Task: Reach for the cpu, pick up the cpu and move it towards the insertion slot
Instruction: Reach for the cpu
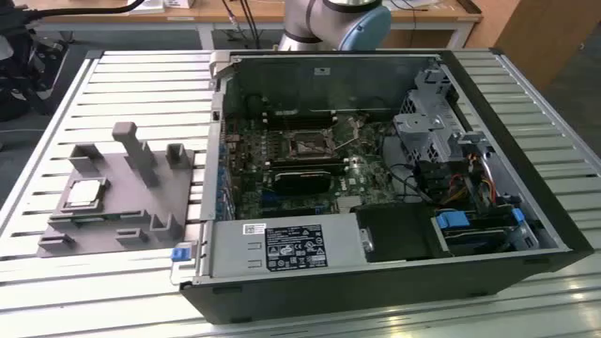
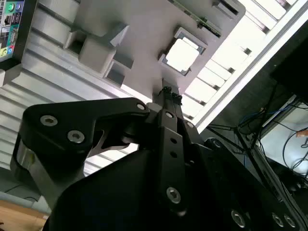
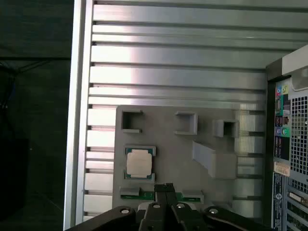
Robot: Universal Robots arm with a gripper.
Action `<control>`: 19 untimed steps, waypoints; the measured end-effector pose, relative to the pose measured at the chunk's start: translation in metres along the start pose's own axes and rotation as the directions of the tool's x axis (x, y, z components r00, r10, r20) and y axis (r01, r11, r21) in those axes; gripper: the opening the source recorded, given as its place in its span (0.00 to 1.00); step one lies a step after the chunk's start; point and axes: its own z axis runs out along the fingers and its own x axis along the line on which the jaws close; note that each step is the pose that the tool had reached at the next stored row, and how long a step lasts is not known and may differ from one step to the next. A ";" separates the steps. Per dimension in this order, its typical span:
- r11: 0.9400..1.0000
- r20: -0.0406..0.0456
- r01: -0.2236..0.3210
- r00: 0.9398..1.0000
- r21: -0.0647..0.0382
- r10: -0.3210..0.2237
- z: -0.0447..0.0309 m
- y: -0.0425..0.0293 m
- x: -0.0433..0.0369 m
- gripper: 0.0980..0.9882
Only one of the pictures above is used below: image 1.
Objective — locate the silver CPU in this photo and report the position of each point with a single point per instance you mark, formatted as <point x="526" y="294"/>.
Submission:
<point x="84" y="193"/>

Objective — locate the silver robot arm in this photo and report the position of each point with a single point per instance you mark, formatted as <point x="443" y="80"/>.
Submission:
<point x="305" y="21"/>

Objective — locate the CPU socket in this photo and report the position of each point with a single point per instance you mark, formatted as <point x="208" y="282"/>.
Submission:
<point x="312" y="146"/>

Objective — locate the silver chipset heatsink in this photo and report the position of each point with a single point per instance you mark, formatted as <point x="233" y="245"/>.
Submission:
<point x="348" y="205"/>

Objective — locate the green motherboard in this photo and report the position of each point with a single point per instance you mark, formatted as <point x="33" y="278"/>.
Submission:
<point x="370" y="172"/>

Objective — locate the black plastic shroud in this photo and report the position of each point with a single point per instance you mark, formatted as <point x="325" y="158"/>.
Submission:
<point x="398" y="232"/>

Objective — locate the silver power supply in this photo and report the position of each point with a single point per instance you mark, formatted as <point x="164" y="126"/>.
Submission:
<point x="234" y="253"/>

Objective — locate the silver drive cage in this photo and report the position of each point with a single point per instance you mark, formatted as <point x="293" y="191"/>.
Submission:
<point x="417" y="123"/>

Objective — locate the blue case latch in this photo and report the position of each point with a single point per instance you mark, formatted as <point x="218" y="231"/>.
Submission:
<point x="182" y="255"/>

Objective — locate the hard disk in blue carrier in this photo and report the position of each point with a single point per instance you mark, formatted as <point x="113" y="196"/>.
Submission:
<point x="450" y="222"/>

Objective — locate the grey parts rack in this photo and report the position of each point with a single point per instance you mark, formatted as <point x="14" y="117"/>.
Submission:
<point x="126" y="197"/>

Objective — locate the black PC case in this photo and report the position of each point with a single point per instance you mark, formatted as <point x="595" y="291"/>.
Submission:
<point x="328" y="303"/>

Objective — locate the green RAM stick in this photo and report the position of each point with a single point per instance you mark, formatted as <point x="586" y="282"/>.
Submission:
<point x="93" y="219"/>

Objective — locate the wooden desk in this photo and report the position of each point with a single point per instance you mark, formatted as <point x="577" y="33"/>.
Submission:
<point x="210" y="15"/>

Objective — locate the wooden cabinet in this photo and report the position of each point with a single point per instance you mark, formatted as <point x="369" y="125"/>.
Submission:
<point x="543" y="35"/>

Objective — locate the black equipment stand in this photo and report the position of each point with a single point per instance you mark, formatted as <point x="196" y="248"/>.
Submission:
<point x="18" y="70"/>

